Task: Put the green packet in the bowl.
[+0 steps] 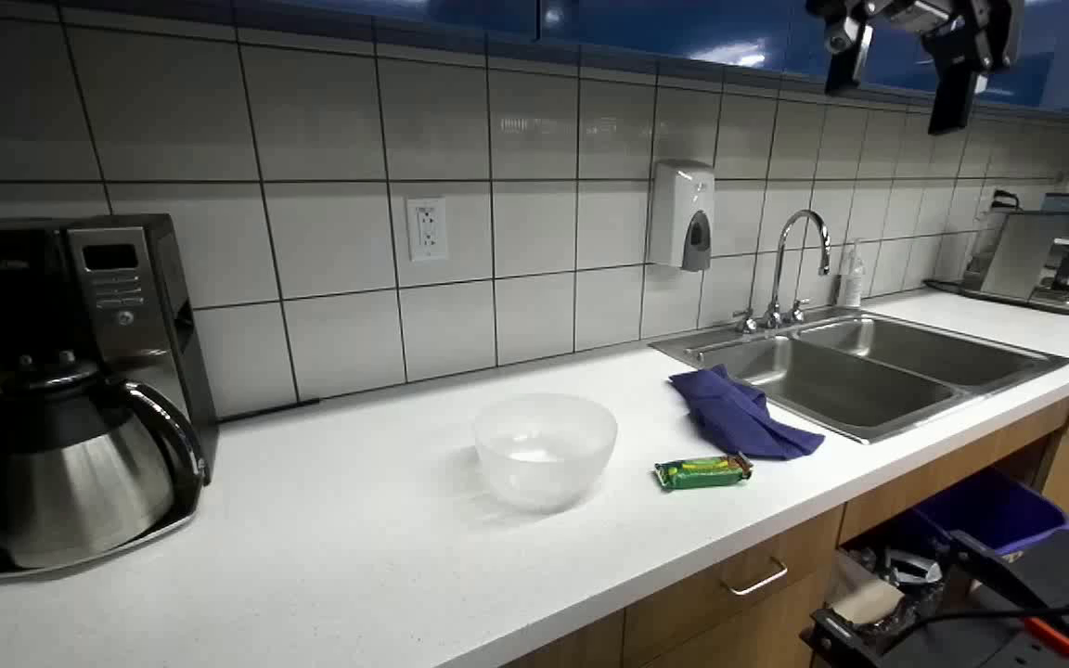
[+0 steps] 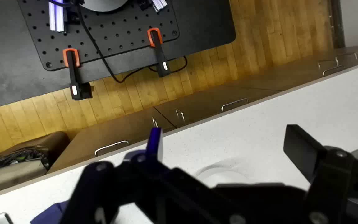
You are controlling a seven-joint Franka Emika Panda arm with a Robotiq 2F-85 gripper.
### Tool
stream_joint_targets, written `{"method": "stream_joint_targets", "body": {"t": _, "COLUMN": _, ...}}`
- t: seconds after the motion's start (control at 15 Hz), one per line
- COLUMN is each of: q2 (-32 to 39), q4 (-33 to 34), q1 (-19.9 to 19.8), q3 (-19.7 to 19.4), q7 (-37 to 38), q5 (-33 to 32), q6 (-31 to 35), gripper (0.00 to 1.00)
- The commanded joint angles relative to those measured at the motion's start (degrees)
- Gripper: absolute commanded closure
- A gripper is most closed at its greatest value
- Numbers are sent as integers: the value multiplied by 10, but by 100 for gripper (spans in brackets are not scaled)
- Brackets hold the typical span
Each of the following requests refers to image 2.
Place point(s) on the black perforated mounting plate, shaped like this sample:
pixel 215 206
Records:
pixel 54 27

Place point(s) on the orange black clamp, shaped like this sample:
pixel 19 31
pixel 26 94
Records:
pixel 156 43
pixel 78 90

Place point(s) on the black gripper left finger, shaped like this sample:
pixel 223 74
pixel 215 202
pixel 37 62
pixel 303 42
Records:
pixel 164 196

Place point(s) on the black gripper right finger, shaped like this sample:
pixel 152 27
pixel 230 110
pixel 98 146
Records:
pixel 332 174

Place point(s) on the right orange black clamp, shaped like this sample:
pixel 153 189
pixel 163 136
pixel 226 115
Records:
pixel 156 43

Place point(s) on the dark grey floor mat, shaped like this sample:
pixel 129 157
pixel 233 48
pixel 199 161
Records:
pixel 203 24

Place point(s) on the left orange black clamp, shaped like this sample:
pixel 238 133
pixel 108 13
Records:
pixel 78 90

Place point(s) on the wooden cabinet drawers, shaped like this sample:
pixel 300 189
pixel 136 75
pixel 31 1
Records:
pixel 121 133

